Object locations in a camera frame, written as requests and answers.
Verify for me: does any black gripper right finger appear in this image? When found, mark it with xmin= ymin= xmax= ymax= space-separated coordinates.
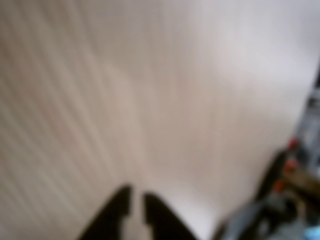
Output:
xmin=142 ymin=191 xmax=198 ymax=240

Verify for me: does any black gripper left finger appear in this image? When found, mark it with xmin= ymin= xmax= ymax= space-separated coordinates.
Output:
xmin=77 ymin=185 xmax=133 ymax=240

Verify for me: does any black device with orange parts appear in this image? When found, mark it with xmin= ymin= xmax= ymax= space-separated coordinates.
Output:
xmin=214 ymin=69 xmax=320 ymax=240

